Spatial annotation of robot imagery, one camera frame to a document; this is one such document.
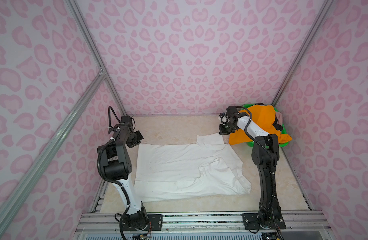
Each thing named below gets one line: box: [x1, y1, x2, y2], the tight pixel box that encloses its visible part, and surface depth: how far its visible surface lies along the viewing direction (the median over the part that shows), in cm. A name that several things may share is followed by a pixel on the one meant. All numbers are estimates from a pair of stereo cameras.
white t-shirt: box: [134, 132, 251, 202], surface depth 92 cm
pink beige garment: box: [275, 111, 283, 126], surface depth 105 cm
